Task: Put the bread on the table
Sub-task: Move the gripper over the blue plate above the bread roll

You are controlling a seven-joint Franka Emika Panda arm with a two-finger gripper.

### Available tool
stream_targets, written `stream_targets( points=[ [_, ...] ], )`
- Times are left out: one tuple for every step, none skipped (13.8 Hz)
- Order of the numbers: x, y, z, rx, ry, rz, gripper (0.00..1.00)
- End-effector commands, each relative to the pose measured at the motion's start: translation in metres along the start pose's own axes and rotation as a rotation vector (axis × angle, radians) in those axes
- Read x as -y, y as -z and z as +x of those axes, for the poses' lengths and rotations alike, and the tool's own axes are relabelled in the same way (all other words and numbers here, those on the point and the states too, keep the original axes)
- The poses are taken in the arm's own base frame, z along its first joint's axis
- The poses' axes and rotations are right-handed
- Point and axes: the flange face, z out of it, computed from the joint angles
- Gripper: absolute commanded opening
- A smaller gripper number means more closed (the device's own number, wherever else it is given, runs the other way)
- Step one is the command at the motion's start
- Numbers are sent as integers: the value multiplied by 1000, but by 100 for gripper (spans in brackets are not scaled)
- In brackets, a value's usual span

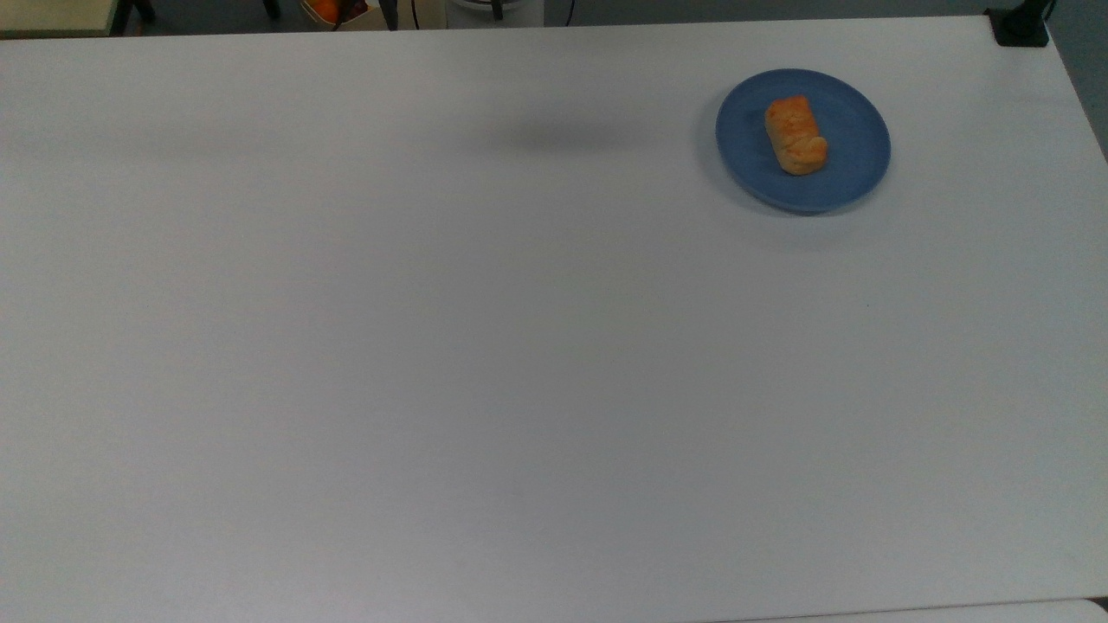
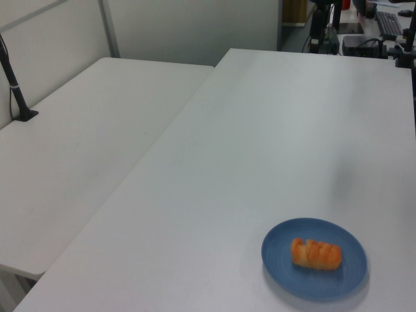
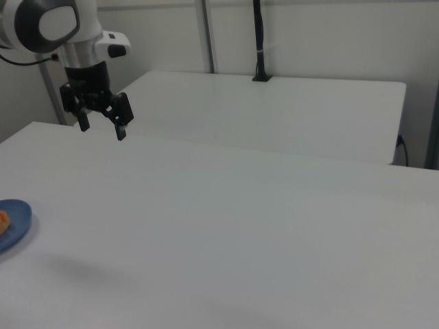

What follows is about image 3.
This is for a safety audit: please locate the blue plate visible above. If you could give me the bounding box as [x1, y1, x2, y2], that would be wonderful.
[0, 199, 34, 255]

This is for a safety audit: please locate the black power cable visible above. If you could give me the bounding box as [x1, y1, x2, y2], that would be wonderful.
[396, 134, 410, 167]

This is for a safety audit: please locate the grey double frame post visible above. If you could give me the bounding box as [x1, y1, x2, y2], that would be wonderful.
[194, 0, 218, 74]

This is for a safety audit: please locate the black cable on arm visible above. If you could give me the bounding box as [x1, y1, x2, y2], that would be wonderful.
[0, 53, 59, 66]

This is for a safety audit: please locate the dark grey wall post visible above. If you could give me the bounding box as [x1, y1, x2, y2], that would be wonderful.
[424, 88, 439, 170]

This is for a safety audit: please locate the slanted grey frame post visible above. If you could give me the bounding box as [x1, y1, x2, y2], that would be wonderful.
[37, 58, 69, 126]

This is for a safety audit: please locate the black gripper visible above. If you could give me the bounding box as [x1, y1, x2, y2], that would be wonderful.
[59, 62, 135, 142]

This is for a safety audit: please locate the black pole with clamp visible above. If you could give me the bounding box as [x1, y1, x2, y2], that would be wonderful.
[252, 0, 272, 83]

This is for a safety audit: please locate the white side table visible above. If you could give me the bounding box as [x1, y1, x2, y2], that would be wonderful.
[73, 70, 407, 166]

